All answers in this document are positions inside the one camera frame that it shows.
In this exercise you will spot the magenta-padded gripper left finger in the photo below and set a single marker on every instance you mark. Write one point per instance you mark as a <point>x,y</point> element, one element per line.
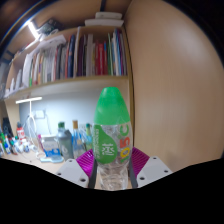
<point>72,170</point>

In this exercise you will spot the wooden shelf unit with books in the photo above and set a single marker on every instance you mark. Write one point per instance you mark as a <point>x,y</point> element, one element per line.
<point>83,83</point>

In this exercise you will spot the white bar desk lamp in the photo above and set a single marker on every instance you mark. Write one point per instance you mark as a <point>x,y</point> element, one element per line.
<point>28,99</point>

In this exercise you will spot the white wall power strip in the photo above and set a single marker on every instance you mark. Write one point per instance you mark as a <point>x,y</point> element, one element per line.
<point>40,114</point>

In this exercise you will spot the clear bottle green label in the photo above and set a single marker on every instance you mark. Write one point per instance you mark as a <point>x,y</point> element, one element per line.
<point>111,110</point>

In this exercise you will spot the green-capped glass bottle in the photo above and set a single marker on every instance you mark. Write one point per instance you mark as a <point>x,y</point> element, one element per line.
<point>88,136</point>

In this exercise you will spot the yellow-capped glass bottle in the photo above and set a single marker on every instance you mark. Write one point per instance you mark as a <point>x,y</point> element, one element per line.
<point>76,140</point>

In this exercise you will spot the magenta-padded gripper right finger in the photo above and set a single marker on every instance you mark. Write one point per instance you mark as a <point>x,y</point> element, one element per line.
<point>153,168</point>

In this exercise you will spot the dark green glass bottle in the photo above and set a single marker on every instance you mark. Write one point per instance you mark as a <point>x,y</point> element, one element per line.
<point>61,125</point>

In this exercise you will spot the pale blue hand mirror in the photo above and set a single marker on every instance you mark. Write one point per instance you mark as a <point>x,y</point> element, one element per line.
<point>51,159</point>

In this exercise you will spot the blue and white box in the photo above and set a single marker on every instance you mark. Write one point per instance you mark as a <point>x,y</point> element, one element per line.
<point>51,146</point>

